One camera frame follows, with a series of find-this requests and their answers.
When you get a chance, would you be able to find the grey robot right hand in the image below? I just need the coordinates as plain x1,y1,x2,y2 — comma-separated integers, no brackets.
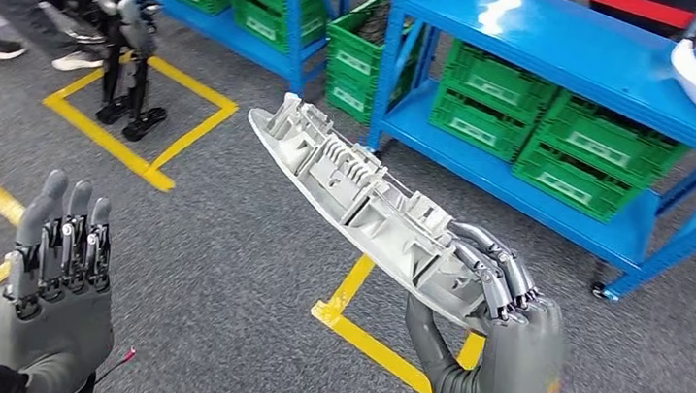
397,216,579,393

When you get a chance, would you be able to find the blue metal shelf rack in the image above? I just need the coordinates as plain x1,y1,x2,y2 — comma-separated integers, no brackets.
95,0,352,100
352,0,696,311

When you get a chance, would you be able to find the red barrier belt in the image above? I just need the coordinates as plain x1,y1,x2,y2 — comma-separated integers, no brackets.
536,0,696,53

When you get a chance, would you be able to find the silver plastic hubcap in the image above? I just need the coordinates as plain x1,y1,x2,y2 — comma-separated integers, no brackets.
227,88,529,337

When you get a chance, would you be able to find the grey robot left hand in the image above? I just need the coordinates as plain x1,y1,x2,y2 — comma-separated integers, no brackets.
0,163,131,393

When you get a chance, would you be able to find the red tipped thin wire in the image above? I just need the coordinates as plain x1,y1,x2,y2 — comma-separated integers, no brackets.
95,344,138,390

